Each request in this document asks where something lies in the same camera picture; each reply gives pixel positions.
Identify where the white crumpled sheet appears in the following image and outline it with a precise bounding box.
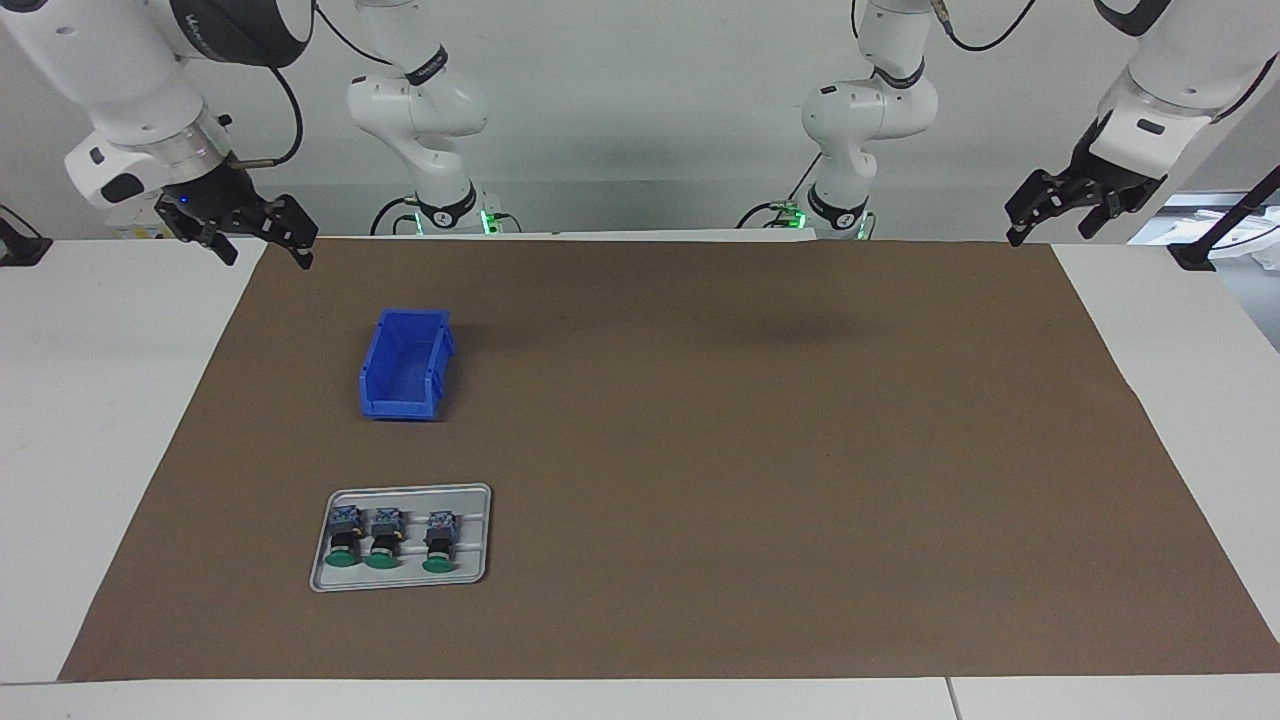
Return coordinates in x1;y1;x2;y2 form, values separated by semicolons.
1128;192;1280;273

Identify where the blue plastic storage bin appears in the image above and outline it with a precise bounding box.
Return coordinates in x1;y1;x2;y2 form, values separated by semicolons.
358;308;457;422

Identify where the green push button switch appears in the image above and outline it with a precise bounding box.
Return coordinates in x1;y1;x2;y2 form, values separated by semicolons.
323;505;367;570
420;510;462;574
363;507;407;571

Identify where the grey metal tray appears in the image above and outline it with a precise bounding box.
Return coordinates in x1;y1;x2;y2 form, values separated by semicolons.
309;483;493;593

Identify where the black base cable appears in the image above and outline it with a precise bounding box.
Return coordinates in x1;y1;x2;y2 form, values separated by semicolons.
370;196;421;237
737;150;827;230

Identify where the black table clamp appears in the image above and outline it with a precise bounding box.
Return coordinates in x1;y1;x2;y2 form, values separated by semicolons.
0;205;53;267

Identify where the black left base cable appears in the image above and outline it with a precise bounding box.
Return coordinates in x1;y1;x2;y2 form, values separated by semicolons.
737;150;827;230

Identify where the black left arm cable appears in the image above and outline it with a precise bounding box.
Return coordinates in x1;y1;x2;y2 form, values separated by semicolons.
850;0;1043;54

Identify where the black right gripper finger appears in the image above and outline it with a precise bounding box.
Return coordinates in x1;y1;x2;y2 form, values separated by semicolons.
195;227;242;267
262;194;320;270

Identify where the black right base cable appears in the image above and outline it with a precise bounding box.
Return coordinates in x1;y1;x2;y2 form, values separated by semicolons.
370;196;421;237

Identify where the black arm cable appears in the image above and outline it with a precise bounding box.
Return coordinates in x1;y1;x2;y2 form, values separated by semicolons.
850;0;1043;54
228;62;305;169

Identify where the brown paper table mat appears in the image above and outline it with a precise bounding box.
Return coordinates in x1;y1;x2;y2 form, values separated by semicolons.
58;238;1280;683

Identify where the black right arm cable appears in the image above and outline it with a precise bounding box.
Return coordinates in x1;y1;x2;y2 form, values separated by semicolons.
228;62;305;169

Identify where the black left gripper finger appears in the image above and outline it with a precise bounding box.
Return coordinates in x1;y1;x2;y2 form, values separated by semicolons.
1004;170;1069;247
1077;190;1133;240

